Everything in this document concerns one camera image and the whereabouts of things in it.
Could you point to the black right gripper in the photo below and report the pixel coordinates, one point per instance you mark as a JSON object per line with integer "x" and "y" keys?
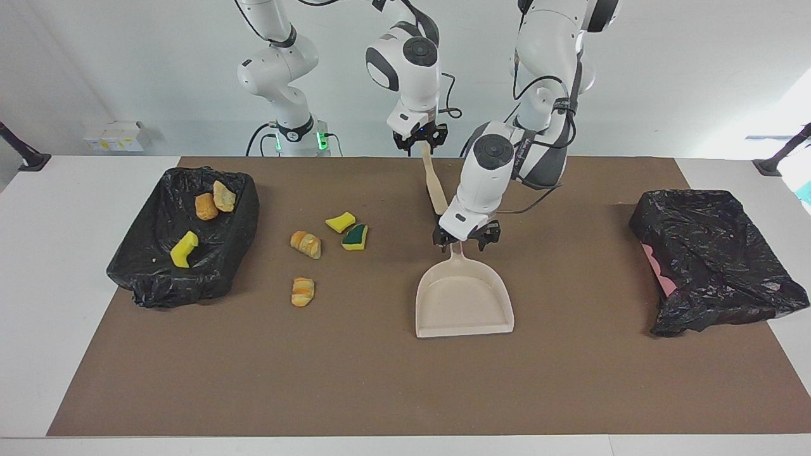
{"x": 418, "y": 134}

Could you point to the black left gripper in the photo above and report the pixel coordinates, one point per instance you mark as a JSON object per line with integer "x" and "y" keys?
{"x": 459, "y": 241}

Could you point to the beige brush black bristles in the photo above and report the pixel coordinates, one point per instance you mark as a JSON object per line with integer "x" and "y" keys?
{"x": 434, "y": 187}

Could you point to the beige plastic dustpan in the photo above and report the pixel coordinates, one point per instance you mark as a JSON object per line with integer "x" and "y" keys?
{"x": 462, "y": 297}

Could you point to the green and yellow sponge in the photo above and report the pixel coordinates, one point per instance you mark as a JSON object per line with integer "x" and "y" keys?
{"x": 355, "y": 237}

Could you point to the yellow sponge piece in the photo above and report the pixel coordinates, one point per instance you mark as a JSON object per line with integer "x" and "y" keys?
{"x": 184, "y": 249}
{"x": 340, "y": 222}

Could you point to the striped croissant piece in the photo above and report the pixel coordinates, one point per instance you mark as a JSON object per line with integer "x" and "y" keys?
{"x": 305, "y": 245}
{"x": 223, "y": 196}
{"x": 303, "y": 292}

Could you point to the round brown bread roll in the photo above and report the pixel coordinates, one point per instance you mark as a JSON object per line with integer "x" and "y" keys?
{"x": 206, "y": 207}

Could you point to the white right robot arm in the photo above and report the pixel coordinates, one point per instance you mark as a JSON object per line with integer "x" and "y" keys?
{"x": 412, "y": 82}

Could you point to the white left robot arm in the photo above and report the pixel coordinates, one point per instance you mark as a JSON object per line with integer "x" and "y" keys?
{"x": 488, "y": 171}

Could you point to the pink bin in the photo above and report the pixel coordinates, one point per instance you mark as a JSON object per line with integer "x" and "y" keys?
{"x": 659, "y": 272}

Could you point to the crumpled black trash bag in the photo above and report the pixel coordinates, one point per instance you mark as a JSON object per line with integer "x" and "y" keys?
{"x": 716, "y": 253}

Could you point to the black bag lined bin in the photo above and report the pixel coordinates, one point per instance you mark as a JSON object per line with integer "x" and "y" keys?
{"x": 190, "y": 278}

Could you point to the brown table mat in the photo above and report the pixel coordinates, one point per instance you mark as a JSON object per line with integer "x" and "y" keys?
{"x": 405, "y": 380}

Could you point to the white wall socket box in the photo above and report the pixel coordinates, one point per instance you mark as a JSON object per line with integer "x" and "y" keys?
{"x": 114, "y": 136}

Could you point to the black camera stand base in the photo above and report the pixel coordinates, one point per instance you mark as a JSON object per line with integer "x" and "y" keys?
{"x": 25, "y": 157}
{"x": 776, "y": 161}

